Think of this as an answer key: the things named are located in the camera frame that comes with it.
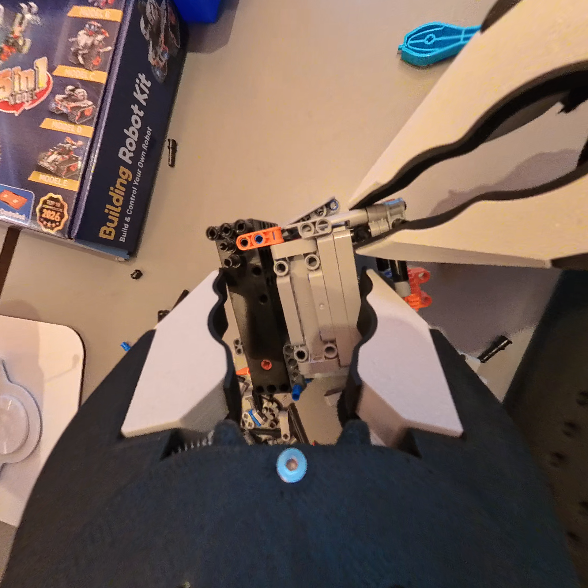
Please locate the orange gear frame assembly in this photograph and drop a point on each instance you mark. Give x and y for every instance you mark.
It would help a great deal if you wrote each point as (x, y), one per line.
(312, 294)

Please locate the black connector pin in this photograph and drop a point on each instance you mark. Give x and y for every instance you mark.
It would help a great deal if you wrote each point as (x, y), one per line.
(496, 347)
(172, 152)

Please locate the pile of small building parts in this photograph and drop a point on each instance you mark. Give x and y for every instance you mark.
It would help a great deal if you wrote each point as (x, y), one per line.
(271, 409)

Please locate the white book stand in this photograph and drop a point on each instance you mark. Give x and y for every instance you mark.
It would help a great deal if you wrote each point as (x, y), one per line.
(37, 413)

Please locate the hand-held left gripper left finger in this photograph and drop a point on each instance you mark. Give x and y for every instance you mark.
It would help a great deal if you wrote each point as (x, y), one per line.
(175, 377)

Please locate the blue robot kit box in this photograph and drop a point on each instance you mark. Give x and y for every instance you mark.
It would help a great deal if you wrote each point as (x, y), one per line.
(83, 119)

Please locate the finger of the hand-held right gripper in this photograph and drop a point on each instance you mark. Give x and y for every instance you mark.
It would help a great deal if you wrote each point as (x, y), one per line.
(487, 83)
(514, 225)

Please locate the small orange block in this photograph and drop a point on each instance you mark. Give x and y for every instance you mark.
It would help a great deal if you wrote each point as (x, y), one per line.
(419, 289)

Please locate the black studded panel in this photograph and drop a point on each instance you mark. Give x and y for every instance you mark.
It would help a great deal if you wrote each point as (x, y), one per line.
(551, 395)

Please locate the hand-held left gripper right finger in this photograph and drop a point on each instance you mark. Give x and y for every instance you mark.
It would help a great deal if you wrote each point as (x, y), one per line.
(409, 377)

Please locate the teal curved plastic piece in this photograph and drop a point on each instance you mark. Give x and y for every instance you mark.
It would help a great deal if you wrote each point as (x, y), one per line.
(432, 44)

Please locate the blue plastic bin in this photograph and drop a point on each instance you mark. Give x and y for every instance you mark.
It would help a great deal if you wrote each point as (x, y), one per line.
(197, 9)

